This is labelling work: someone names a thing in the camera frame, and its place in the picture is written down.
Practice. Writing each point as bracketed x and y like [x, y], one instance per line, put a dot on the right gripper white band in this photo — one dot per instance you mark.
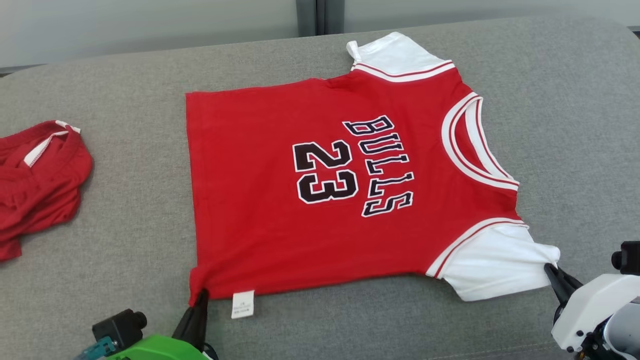
[590, 305]

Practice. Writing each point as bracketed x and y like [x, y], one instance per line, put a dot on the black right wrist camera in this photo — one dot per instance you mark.
[629, 257]

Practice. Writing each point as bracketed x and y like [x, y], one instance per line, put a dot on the grey wall baseboard rail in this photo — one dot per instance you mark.
[6, 71]

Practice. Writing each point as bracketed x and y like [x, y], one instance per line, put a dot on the red shorts white trim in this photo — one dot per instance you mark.
[40, 190]

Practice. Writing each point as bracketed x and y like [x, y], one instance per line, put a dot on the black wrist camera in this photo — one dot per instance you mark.
[120, 326]
[629, 257]

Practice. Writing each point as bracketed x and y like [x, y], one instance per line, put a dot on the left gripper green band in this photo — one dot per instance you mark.
[160, 348]

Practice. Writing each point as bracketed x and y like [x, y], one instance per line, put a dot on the red white basketball jersey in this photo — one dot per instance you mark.
[260, 200]

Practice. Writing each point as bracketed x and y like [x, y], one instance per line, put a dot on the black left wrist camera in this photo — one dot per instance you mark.
[120, 326]

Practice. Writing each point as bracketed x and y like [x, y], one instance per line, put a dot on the grey partition post with sticker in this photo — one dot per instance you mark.
[320, 17]

